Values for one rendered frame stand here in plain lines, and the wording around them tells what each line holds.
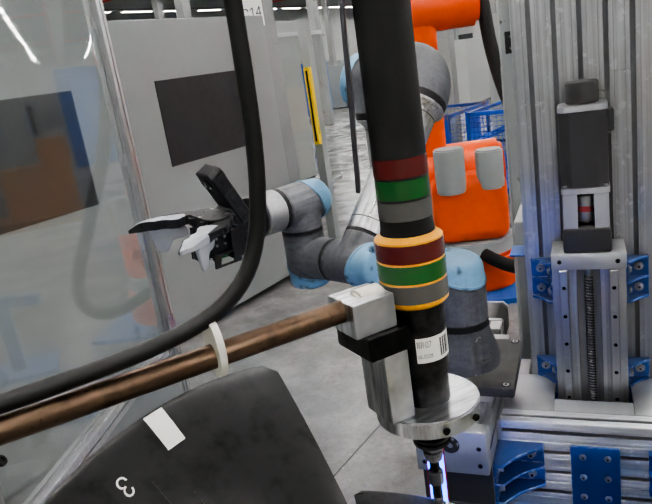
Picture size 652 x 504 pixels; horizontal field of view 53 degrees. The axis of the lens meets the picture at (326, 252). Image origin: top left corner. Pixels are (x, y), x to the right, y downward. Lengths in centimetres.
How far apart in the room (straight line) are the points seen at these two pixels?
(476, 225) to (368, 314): 411
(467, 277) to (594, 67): 46
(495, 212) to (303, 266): 339
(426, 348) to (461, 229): 407
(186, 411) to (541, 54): 103
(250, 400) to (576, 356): 98
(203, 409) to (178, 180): 396
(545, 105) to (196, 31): 362
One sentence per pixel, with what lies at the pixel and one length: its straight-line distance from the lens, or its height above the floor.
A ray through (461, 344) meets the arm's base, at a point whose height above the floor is 110.
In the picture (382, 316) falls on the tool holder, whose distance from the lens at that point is 39.
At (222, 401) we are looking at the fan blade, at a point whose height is 142.
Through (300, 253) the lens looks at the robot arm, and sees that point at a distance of 116.
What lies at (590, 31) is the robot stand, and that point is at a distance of 137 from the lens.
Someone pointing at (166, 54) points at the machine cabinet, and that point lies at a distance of 452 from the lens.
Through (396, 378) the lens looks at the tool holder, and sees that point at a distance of 41.
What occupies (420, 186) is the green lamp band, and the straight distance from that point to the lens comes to 39.
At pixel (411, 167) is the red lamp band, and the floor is 160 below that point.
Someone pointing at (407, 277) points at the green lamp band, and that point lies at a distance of 40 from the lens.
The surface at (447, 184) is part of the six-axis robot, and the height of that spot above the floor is 81.
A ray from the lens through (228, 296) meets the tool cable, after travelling 36.
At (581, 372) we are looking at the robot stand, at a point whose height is 98.
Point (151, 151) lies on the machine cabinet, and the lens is 433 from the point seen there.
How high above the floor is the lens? 167
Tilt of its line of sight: 16 degrees down
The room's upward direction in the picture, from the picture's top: 9 degrees counter-clockwise
